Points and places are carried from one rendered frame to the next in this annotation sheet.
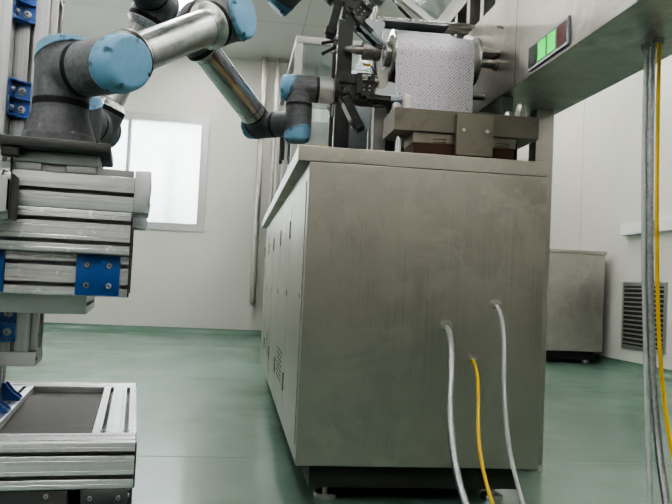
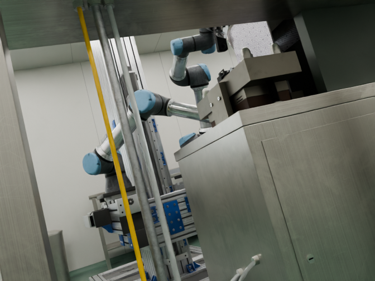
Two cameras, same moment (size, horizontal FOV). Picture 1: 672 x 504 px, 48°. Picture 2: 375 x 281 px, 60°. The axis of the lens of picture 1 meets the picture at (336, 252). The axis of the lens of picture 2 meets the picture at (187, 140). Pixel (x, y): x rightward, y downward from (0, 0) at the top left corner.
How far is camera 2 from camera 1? 214 cm
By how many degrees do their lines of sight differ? 79
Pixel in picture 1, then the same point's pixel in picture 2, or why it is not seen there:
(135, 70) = (92, 165)
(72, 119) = (107, 183)
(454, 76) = (258, 32)
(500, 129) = (230, 87)
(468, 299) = (244, 252)
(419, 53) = (239, 32)
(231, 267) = not seen: outside the picture
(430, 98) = not seen: hidden behind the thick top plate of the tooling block
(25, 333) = (163, 251)
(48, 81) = not seen: hidden behind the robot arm
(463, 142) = (215, 114)
